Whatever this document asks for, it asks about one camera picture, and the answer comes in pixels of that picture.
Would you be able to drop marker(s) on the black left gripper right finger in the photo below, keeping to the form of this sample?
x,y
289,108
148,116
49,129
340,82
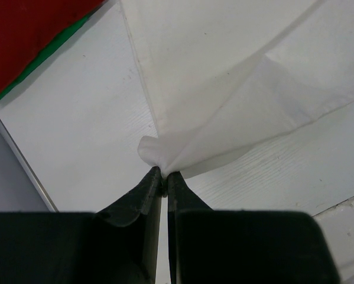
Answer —
x,y
236,246

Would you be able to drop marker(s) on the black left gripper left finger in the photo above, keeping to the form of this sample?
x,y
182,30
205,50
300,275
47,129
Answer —
x,y
115,245

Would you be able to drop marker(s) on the white t shirt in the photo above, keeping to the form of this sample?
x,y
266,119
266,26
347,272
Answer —
x,y
223,76

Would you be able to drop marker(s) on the folded green t shirt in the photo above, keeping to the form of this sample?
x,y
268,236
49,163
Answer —
x,y
46,52

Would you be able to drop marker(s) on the folded red t shirt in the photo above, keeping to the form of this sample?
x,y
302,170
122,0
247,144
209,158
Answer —
x,y
26,27

